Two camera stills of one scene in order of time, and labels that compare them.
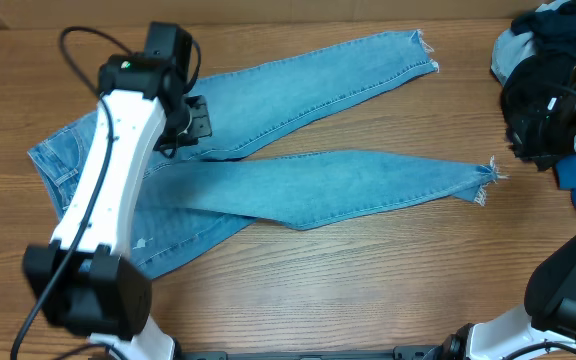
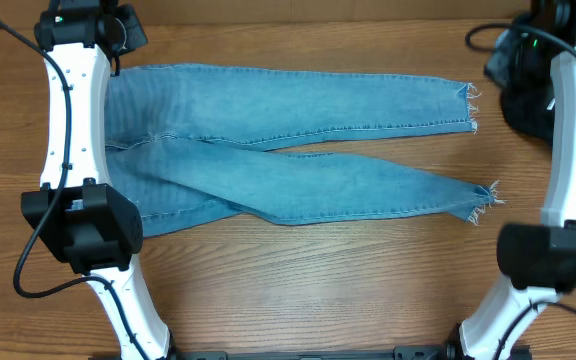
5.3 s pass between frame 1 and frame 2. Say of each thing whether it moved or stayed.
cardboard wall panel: stayed
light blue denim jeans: moved
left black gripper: moved
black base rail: stayed
